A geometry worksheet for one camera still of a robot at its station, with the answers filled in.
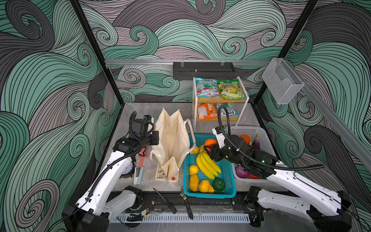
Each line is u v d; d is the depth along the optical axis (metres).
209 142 0.65
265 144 0.87
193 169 0.80
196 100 0.76
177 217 0.70
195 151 0.88
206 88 0.78
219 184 0.74
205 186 0.74
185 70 0.95
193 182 0.76
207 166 0.83
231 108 0.93
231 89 0.78
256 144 0.88
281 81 0.81
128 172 0.81
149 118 0.67
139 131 0.55
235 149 0.46
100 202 0.39
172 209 0.70
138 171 0.81
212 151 0.59
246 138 0.92
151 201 0.73
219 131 0.58
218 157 0.59
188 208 0.71
